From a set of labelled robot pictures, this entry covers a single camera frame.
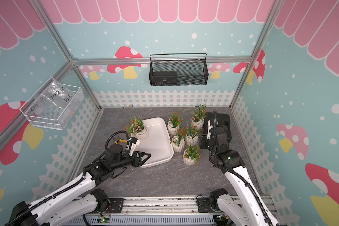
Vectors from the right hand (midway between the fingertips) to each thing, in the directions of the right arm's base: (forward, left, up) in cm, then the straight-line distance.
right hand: (203, 135), depth 75 cm
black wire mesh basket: (+41, +12, +12) cm, 45 cm away
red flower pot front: (-6, +6, -11) cm, 14 cm away
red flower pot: (+5, +13, -15) cm, 21 cm away
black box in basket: (+36, +21, +12) cm, 43 cm away
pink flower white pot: (+12, +40, -9) cm, 42 cm away
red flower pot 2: (+20, +16, -15) cm, 29 cm away
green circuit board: (-35, +53, -26) cm, 69 cm away
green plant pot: (+11, +4, -16) cm, 20 cm away
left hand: (-8, +30, -8) cm, 32 cm away
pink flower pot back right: (+23, -2, -9) cm, 25 cm away
